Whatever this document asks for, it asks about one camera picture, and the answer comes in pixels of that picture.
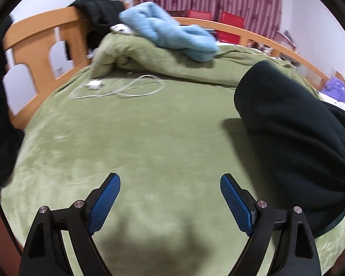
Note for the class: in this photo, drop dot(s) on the purple fluffy cloth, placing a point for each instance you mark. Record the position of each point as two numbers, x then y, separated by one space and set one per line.
335 89

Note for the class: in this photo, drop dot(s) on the small white device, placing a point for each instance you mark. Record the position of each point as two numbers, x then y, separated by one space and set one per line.
119 28

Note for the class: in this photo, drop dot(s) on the dark cloth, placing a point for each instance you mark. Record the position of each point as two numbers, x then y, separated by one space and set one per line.
0 120

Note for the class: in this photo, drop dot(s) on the black jacket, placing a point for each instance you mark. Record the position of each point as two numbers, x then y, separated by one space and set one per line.
100 14

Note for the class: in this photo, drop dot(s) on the green plush bed sheet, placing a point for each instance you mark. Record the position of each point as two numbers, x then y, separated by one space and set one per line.
132 135

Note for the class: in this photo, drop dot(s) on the dark green pants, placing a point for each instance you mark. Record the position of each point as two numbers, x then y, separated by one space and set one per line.
290 135

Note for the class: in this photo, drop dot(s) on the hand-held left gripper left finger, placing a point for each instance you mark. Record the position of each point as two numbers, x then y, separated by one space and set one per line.
105 204

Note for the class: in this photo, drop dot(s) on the light blue towel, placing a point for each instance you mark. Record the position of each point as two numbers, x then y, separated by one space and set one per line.
166 31

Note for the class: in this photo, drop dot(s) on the red chair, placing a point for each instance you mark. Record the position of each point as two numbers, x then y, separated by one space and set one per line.
198 15
231 23

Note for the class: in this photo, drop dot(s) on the wooden bed frame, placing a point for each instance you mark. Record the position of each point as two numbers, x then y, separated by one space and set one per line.
31 34

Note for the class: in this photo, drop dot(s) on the green quilt with flower lining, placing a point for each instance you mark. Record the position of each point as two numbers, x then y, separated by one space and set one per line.
138 54

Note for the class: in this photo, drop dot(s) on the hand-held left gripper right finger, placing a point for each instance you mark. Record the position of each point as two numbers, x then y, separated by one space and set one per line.
235 204

